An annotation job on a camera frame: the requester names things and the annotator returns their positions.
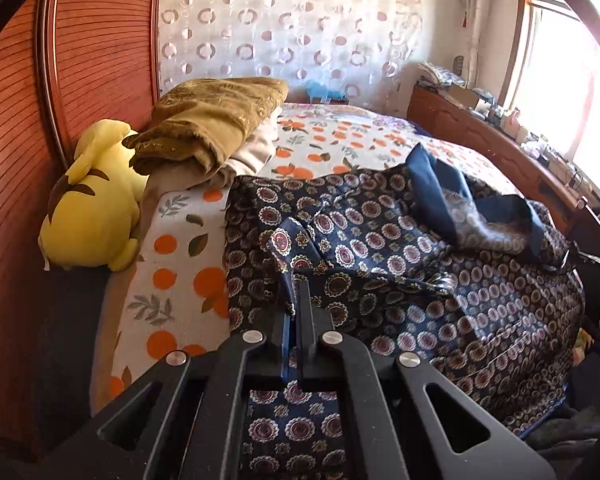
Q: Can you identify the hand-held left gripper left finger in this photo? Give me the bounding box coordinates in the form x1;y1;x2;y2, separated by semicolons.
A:
45;277;301;480

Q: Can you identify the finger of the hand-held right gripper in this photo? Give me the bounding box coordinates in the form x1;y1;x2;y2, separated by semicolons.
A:
562;245;600;275

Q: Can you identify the grey cloth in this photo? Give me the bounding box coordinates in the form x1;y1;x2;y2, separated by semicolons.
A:
522;402;600;453

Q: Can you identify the wooden cabinet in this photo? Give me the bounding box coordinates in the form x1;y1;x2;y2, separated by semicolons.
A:
407;85;600;271

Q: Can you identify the navy circle-patterned shirt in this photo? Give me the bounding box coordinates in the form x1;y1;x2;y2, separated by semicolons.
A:
222;142;586;480

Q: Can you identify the blue box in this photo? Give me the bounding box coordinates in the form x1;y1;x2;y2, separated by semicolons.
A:
304;79;350;105

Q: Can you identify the beige folded cloth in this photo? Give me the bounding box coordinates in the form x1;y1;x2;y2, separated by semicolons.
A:
140;120;281;211

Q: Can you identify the wooden-framed window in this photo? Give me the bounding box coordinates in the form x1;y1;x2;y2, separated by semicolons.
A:
500;0;600;186

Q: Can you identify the white circle-print curtain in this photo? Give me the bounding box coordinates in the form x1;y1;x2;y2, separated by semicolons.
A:
155;0;426;106

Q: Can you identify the yellow plush toy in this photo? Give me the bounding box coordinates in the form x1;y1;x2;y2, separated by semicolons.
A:
39;119;148;273

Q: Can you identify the cardboard box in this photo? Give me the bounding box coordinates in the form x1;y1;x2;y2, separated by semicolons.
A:
447;84;483;107

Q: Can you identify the floral blanket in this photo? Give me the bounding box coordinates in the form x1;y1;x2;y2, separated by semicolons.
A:
277;101;431;136

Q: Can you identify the wooden louvered wardrobe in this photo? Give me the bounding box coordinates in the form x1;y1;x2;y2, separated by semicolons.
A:
0;0;163;461

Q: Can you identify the stack of folded cloths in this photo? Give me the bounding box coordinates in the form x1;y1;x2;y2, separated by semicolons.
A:
417;61;467;86

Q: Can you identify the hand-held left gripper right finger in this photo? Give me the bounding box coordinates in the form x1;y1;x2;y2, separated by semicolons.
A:
298;279;558;480

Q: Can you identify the gold velvet blanket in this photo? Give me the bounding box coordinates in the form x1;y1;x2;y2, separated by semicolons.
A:
122;76;290;176

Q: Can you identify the white window curtain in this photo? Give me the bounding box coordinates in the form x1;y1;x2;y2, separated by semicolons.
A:
460;0;496;81

